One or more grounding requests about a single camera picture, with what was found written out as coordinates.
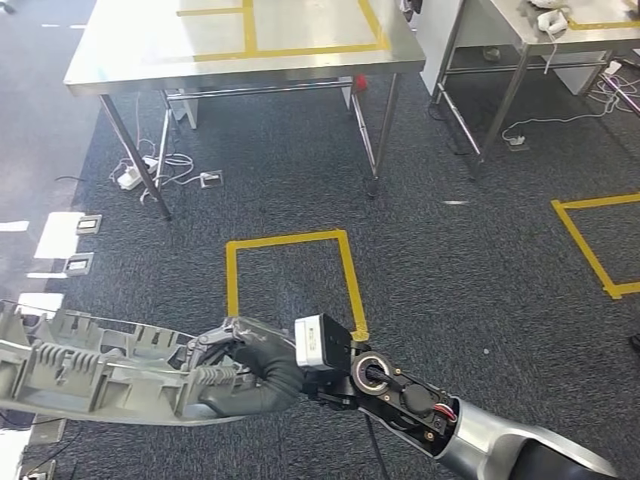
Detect yellow floor tape square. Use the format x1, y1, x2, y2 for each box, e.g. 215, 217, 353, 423
549, 192, 640, 301
225, 228, 371, 344

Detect white handheld controller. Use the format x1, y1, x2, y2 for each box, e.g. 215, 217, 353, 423
536, 9, 570, 34

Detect white cabinet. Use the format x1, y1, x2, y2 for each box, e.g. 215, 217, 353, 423
416, 0, 484, 98

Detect silver plastic wheel hubcap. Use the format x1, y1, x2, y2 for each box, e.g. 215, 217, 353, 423
0, 301, 301, 427

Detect thin black cable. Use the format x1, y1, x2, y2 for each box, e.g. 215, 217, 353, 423
364, 411, 390, 480

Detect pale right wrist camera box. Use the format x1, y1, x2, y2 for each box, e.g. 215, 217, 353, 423
294, 313, 370, 374

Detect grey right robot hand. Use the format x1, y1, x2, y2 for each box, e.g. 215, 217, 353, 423
186, 316, 307, 420

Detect white hanging cable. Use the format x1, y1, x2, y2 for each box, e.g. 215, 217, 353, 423
542, 29, 560, 75

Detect steel table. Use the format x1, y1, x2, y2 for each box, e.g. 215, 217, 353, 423
429, 0, 640, 181

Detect steel workbench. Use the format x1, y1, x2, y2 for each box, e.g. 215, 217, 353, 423
63, 0, 427, 221

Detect yellow workbench tape frame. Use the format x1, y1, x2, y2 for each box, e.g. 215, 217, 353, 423
176, 0, 392, 64

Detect white power strip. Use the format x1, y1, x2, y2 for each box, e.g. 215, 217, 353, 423
117, 155, 160, 193

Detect yellow table tape line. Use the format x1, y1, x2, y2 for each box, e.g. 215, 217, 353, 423
567, 16, 640, 32

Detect white floor cable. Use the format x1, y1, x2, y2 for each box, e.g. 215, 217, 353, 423
519, 92, 621, 144

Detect white cable bundle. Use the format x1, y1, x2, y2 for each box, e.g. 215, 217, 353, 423
106, 92, 202, 205

